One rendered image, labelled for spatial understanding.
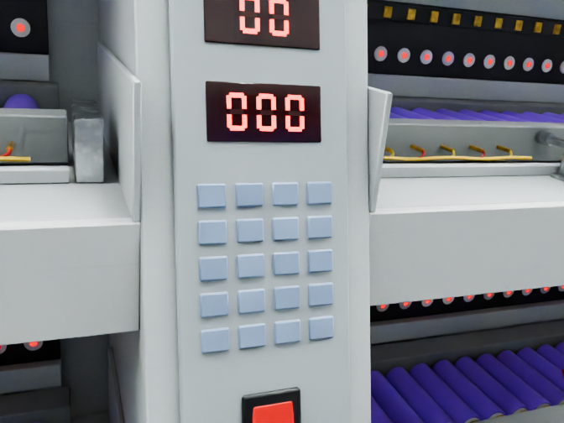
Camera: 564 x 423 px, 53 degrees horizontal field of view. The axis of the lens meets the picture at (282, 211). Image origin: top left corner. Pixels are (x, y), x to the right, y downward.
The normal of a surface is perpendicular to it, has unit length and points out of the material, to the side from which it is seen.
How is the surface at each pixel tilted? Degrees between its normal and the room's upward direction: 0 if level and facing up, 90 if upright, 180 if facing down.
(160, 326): 90
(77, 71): 90
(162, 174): 90
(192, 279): 90
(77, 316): 107
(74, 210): 17
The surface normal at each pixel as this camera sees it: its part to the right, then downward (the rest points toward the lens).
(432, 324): 0.35, 0.32
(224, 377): 0.36, 0.04
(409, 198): 0.08, -0.94
